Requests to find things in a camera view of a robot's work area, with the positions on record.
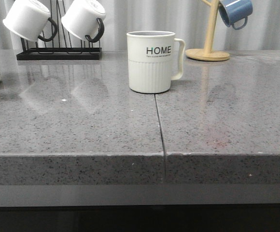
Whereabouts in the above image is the cream HOME mug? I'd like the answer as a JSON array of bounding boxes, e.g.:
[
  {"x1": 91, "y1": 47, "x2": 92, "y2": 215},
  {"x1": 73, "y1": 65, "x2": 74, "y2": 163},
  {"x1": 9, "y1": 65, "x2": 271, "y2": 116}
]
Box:
[{"x1": 126, "y1": 31, "x2": 185, "y2": 94}]

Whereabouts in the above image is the wooden mug tree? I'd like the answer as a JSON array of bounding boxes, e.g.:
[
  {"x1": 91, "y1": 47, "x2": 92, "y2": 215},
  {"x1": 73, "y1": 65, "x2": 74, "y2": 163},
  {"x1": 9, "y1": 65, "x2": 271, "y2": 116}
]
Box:
[{"x1": 185, "y1": 0, "x2": 230, "y2": 61}]

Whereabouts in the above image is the white enamel mug right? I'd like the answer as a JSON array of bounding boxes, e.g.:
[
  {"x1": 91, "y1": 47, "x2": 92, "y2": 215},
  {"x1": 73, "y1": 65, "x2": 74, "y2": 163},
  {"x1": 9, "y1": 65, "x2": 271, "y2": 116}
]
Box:
[{"x1": 61, "y1": 0, "x2": 106, "y2": 43}]

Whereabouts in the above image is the white enamel mug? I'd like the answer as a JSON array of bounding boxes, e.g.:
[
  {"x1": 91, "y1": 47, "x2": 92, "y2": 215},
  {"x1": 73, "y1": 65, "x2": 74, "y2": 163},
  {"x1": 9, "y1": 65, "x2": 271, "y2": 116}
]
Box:
[
  {"x1": 2, "y1": 0, "x2": 57, "y2": 42},
  {"x1": 61, "y1": 0, "x2": 106, "y2": 43}
]

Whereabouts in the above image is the blue enamel mug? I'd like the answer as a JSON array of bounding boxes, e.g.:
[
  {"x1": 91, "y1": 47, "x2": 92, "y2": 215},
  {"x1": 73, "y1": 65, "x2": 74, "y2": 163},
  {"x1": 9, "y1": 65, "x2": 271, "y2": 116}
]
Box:
[{"x1": 218, "y1": 0, "x2": 253, "y2": 30}]

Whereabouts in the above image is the white enamel mug left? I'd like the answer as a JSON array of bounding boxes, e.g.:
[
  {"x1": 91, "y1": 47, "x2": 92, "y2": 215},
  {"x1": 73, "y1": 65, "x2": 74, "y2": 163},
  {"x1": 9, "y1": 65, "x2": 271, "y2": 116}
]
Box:
[{"x1": 2, "y1": 0, "x2": 57, "y2": 42}]

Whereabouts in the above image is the black wire mug rack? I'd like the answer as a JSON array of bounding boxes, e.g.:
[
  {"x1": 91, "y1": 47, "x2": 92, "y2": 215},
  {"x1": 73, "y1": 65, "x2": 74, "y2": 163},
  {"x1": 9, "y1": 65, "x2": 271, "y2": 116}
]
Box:
[{"x1": 16, "y1": 0, "x2": 102, "y2": 61}]

